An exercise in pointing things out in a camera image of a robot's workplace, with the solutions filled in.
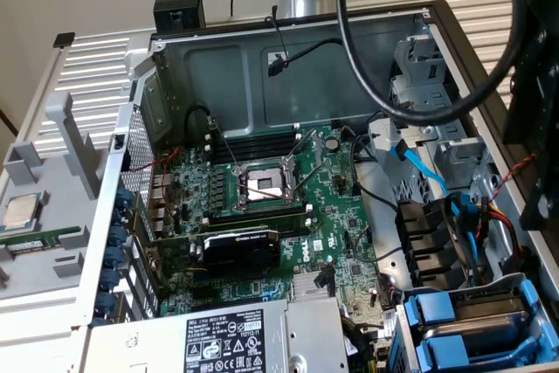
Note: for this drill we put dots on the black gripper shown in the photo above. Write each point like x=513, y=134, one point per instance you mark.
x=541, y=98

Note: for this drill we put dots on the empty blue disk carrier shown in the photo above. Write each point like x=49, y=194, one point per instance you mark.
x=443, y=351

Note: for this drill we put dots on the black fan shroud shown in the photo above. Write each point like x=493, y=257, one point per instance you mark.
x=419, y=237

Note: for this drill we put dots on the coin battery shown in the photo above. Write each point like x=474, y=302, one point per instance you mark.
x=333, y=143

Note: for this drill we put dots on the silver socket cover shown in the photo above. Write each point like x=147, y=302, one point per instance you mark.
x=315, y=146

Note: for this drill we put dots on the green motherboard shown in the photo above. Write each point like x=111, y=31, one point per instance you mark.
x=332, y=220

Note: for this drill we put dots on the thin locking lever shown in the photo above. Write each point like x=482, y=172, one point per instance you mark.
x=227, y=148
x=311, y=177

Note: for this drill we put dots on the white case sticker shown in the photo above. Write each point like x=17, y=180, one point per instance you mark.
x=279, y=55

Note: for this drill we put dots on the white barcode tag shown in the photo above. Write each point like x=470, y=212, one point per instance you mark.
x=389, y=325

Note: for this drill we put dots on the hard drive in blue caddy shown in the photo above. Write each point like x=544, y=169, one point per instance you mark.
x=404, y=342

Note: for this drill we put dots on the CPU socket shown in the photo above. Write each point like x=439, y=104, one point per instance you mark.
x=262, y=181

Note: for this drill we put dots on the silver heat sink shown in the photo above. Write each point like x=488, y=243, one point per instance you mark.
x=303, y=285

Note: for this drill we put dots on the green RAM stick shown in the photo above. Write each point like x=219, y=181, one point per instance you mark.
x=43, y=235
x=257, y=216

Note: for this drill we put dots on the open PC case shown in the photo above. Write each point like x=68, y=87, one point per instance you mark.
x=218, y=84

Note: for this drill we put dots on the silver power supply unit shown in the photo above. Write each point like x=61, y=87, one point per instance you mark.
x=310, y=333

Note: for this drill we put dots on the black graphics card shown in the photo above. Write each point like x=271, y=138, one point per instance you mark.
x=240, y=253

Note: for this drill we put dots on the dark blue slot retainer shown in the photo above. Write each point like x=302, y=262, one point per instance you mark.
x=114, y=257
x=119, y=217
x=105, y=304
x=125, y=197
x=117, y=236
x=111, y=280

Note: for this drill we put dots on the small black clip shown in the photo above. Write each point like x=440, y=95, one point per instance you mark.
x=64, y=39

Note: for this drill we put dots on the grey parts rack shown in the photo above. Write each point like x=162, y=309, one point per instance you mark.
x=70, y=216

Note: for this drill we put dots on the silver CPU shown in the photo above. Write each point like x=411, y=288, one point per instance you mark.
x=19, y=211

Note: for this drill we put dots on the black box bracket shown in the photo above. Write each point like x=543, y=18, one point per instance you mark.
x=179, y=12

